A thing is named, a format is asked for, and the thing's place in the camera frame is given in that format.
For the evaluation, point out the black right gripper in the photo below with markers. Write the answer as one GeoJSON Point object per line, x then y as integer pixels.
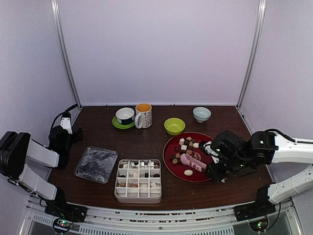
{"type": "Point", "coordinates": [216, 175]}

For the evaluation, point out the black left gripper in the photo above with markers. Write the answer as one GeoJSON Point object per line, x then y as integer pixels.
{"type": "Point", "coordinates": [80, 135]}

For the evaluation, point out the tin lid with rabbit picture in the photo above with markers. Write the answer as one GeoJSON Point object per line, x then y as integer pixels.
{"type": "Point", "coordinates": [96, 164]}

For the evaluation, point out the pink plastic scoop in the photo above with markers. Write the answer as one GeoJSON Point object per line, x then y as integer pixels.
{"type": "Point", "coordinates": [188, 160]}

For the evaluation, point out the silver compartment tin box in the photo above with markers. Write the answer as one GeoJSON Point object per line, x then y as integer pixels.
{"type": "Point", "coordinates": [137, 190]}

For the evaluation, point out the white block chocolate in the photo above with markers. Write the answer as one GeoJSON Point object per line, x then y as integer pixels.
{"type": "Point", "coordinates": [153, 185]}

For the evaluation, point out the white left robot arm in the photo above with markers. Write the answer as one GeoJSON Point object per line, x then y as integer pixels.
{"type": "Point", "coordinates": [18, 150]}

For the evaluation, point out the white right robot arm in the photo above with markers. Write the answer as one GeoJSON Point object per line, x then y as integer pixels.
{"type": "Point", "coordinates": [273, 147]}

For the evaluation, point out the white round button chocolate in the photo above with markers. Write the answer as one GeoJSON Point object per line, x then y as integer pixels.
{"type": "Point", "coordinates": [188, 172]}

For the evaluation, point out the red round tray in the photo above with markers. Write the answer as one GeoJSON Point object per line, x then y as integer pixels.
{"type": "Point", "coordinates": [179, 168]}

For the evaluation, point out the pale blue bowl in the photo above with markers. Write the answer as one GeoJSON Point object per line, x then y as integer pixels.
{"type": "Point", "coordinates": [201, 114]}

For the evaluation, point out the dark blue white cup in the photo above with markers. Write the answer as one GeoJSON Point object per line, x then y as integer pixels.
{"type": "Point", "coordinates": [125, 115]}

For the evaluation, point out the lime green bowl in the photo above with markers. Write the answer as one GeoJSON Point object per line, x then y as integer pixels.
{"type": "Point", "coordinates": [174, 126]}

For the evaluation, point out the white floral mug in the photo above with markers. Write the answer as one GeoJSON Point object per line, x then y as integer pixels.
{"type": "Point", "coordinates": [143, 117]}

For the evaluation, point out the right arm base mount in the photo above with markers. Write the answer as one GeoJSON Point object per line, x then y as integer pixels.
{"type": "Point", "coordinates": [257, 212]}

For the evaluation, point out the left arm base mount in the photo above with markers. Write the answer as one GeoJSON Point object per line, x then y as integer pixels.
{"type": "Point", "coordinates": [66, 214]}

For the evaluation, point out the front aluminium rail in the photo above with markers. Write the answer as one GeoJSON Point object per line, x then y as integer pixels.
{"type": "Point", "coordinates": [211, 221]}

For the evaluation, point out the left aluminium frame post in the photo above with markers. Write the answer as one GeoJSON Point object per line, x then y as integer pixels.
{"type": "Point", "coordinates": [65, 58]}

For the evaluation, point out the aluminium frame post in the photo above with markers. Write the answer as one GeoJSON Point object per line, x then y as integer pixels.
{"type": "Point", "coordinates": [65, 58]}
{"type": "Point", "coordinates": [259, 25]}

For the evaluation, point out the right aluminium frame post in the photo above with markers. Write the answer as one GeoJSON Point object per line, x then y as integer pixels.
{"type": "Point", "coordinates": [259, 25]}

